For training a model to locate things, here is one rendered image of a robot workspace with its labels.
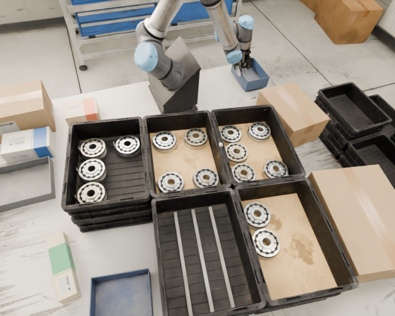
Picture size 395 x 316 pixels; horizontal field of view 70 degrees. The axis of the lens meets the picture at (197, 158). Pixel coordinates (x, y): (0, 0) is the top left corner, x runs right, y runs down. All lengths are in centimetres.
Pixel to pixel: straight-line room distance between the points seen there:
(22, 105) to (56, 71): 168
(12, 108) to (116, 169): 59
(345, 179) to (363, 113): 108
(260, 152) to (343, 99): 115
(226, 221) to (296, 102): 75
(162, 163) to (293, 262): 63
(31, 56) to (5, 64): 24
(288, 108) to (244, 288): 88
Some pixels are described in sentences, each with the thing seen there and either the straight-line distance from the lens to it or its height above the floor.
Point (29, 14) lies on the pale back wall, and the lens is 384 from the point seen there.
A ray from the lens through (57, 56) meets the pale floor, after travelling 339.
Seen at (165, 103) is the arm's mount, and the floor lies 81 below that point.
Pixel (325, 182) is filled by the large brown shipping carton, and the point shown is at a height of 90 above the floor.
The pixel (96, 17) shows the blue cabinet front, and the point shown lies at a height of 48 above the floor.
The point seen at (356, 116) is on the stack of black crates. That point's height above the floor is 49.
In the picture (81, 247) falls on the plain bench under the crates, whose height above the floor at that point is 70.
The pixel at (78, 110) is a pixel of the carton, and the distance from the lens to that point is 156.
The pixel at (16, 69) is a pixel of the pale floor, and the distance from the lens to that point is 336.
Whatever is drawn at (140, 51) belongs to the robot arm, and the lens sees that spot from 137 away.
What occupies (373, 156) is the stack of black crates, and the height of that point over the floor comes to 38.
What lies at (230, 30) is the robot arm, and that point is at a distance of 132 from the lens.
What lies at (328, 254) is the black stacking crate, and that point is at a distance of 113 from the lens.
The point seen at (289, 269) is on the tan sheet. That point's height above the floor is 83.
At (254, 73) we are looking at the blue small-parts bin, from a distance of 187.
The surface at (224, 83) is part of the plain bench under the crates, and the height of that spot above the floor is 70.
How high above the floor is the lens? 182
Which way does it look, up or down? 54 degrees down
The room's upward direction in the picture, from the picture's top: 6 degrees clockwise
